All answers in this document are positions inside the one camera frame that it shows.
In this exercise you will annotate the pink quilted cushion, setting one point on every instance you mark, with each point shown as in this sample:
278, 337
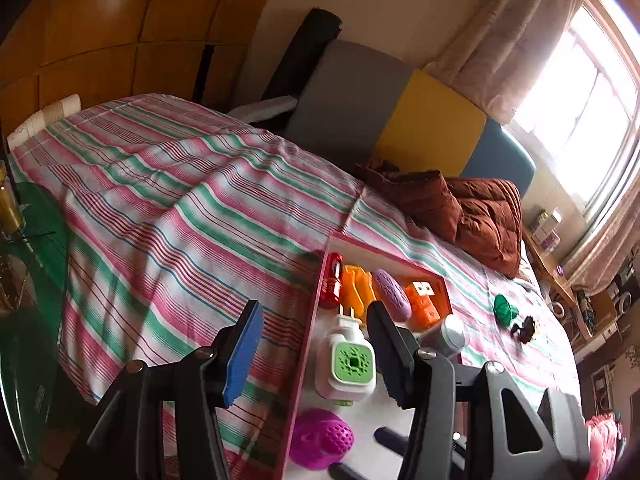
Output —
602, 440

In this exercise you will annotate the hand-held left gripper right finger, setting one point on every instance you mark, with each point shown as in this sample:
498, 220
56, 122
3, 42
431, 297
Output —
387, 355

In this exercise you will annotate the purple printed cup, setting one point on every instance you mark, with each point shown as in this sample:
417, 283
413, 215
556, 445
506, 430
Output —
550, 244

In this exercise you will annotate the brown comb with yellow teeth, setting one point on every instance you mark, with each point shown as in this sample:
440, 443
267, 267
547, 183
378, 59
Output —
525, 331

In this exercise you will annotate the beige curtain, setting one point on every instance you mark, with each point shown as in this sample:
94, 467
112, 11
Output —
600, 250
500, 35

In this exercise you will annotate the gold jar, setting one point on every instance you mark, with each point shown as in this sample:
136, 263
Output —
10, 210

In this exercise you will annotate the white green plug-in device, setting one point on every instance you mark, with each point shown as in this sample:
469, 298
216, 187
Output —
350, 365

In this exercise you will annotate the wooden desk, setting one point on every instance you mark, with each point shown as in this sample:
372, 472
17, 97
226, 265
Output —
545, 260

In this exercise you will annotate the red puzzle block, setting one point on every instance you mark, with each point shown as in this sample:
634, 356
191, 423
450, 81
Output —
330, 280

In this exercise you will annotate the orange plastic cube block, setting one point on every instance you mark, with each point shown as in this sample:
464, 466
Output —
425, 310

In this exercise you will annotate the lilac oval plastic object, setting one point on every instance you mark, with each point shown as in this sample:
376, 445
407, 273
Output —
392, 295

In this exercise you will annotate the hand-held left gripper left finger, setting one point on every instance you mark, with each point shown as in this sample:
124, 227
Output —
244, 355

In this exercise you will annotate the pink rimmed white tray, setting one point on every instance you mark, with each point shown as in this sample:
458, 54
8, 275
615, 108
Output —
375, 255

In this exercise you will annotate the green glass table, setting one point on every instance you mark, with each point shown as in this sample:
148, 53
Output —
30, 360

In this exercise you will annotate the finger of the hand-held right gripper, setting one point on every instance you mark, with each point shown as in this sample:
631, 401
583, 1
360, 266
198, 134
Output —
345, 472
390, 436

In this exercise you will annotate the white cushion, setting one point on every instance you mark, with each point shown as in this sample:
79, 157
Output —
270, 107

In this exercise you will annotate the black rolled mat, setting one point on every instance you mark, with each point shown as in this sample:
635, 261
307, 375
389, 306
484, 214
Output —
305, 50

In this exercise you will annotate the black white speaker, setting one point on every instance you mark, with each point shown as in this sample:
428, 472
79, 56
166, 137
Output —
625, 304

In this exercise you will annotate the purple flanged plastic cup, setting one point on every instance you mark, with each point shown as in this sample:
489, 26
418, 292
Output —
320, 435

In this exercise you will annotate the bright window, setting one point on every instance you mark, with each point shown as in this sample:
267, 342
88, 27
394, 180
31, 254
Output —
590, 100

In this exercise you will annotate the wooden wardrobe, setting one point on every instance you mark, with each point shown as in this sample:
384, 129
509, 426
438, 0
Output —
100, 35

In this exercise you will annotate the brown quilt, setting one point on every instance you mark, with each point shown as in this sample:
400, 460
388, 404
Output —
480, 215

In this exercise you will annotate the grey plastic cylinder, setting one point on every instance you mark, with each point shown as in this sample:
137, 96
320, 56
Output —
450, 335

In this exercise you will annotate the brown cardboard box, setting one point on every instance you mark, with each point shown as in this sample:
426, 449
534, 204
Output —
600, 310

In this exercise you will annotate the multicolour padded headboard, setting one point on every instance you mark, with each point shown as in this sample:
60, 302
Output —
425, 120

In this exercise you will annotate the tall white box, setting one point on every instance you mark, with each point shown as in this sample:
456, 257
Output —
542, 220

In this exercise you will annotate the yellow plastic shell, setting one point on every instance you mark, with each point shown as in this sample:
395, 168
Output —
356, 287

